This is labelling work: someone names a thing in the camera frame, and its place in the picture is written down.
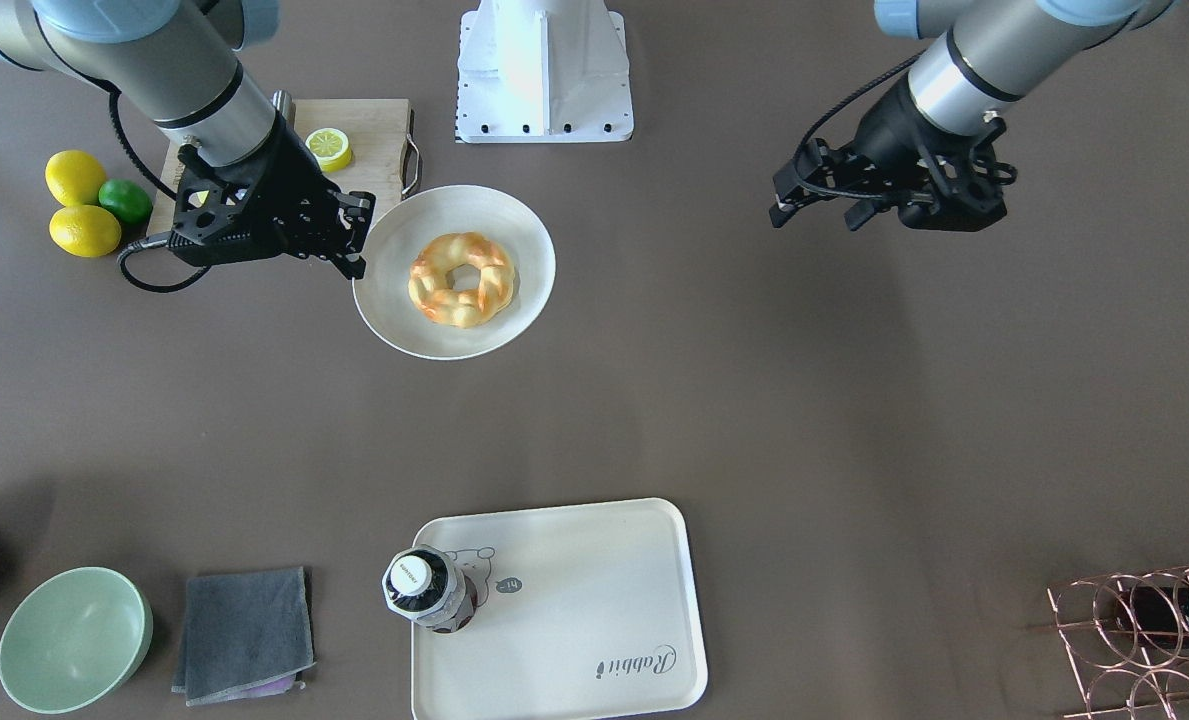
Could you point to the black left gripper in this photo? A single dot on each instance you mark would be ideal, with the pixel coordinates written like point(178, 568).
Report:
point(884, 132)

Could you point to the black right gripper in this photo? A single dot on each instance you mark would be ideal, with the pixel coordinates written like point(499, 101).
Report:
point(292, 186)

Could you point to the glazed twisted donut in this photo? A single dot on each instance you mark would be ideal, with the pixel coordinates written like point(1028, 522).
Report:
point(462, 280)

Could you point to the white round plate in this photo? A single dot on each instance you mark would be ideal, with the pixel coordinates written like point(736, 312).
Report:
point(381, 297)

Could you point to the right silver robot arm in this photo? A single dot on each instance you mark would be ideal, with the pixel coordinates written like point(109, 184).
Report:
point(177, 61)

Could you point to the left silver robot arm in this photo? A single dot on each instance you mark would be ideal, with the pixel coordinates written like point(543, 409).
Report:
point(995, 52)

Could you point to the dark drink bottle on tray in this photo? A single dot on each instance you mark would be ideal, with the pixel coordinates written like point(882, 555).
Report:
point(426, 587)

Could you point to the cream rectangular tray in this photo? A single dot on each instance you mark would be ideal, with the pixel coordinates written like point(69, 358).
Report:
point(585, 611)

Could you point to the half lemon slice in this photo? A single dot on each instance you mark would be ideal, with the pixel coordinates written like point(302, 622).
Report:
point(331, 148)

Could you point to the wooden cutting board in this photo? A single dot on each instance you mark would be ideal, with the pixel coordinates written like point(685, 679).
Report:
point(386, 161)

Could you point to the steel muddler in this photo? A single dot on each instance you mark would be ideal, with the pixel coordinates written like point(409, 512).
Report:
point(284, 103)

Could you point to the green lime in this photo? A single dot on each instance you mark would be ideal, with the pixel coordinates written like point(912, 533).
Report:
point(125, 200)

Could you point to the yellow lemon lower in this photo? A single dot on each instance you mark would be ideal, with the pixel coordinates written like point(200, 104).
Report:
point(85, 231)

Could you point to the yellow lemon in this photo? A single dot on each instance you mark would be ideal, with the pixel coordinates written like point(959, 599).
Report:
point(85, 231)
point(74, 177)

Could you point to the yellow lemon upper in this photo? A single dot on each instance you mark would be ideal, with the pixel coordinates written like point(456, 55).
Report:
point(74, 177)

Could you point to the grey folded cloth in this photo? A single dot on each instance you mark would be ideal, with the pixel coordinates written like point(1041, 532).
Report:
point(244, 635)

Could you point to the green bowl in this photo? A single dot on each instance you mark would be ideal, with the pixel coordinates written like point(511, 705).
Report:
point(74, 639)

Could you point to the bottle in copper rack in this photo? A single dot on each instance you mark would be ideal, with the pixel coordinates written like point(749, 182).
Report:
point(1162, 614)

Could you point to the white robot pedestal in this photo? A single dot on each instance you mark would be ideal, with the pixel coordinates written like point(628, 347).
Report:
point(543, 72)

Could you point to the copper wire bottle rack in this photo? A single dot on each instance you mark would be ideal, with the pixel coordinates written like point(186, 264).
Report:
point(1118, 673)

